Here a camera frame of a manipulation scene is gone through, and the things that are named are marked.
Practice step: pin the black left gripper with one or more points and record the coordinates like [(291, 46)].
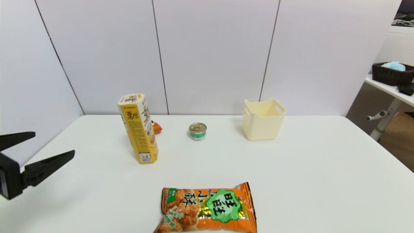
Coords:
[(11, 181)]

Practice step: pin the triangle bread with fruit topping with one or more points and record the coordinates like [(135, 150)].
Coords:
[(157, 128)]

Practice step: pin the yellow hexagonal snack box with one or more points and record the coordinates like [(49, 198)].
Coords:
[(139, 136)]

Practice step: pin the small green tin can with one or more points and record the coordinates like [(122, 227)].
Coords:
[(197, 131)]

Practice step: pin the orange rice cracker snack bag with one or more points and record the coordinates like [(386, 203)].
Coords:
[(210, 207)]

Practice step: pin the cream plastic storage basket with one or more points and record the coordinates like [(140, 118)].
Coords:
[(262, 127)]

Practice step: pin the white side table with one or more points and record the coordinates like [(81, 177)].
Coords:
[(386, 87)]

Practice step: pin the dark wicker basket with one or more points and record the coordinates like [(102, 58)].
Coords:
[(391, 77)]

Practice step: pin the light blue fluffy item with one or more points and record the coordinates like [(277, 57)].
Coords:
[(394, 66)]

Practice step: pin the black object on side table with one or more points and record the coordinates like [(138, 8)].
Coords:
[(407, 89)]

